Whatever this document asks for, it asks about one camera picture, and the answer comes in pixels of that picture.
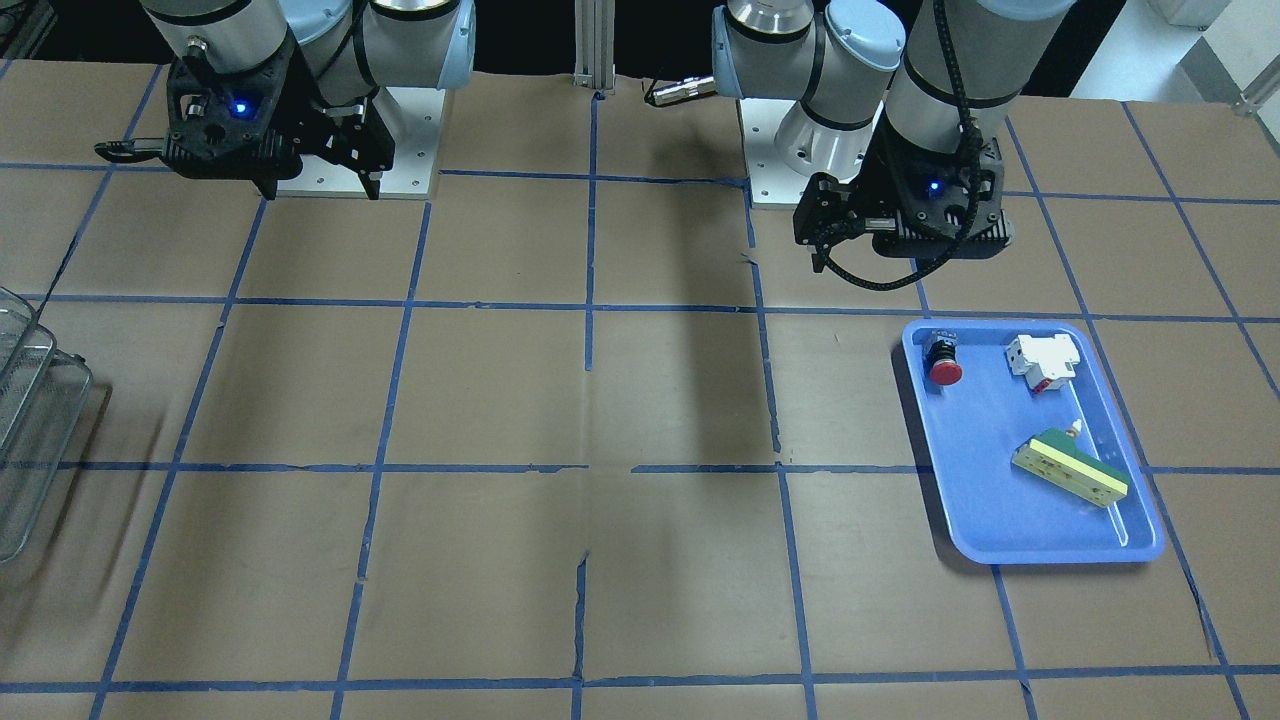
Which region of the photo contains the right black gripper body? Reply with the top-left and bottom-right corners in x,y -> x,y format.
296,70 -> 396,173

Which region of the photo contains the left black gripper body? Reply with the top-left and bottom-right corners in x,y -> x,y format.
794,172 -> 906,252

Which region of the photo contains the red emergency stop button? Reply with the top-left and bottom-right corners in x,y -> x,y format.
924,331 -> 964,387

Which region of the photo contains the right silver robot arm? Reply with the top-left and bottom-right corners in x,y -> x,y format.
96,1 -> 477,200

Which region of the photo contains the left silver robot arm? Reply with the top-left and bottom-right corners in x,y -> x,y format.
712,1 -> 1071,291

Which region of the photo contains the blue plastic tray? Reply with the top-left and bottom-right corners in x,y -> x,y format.
901,318 -> 1166,564

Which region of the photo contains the white circuit breaker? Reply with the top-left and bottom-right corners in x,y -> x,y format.
1005,333 -> 1082,395

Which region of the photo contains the green yellow terminal block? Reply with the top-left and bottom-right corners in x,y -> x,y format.
1011,419 -> 1130,509

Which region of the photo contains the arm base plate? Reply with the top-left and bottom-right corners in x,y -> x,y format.
739,97 -> 881,211
276,87 -> 451,200

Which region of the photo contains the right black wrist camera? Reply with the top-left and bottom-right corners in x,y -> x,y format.
95,45 -> 305,183

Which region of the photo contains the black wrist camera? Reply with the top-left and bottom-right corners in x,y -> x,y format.
95,45 -> 305,183
863,128 -> 1015,261

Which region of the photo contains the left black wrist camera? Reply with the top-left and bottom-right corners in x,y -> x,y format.
863,128 -> 1015,261

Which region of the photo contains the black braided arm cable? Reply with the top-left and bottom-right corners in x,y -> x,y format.
822,0 -> 986,292

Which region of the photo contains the aluminium frame post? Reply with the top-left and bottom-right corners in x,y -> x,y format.
573,0 -> 616,95

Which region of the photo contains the silver wire mesh shelf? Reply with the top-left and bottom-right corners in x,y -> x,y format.
1,290 -> 93,564

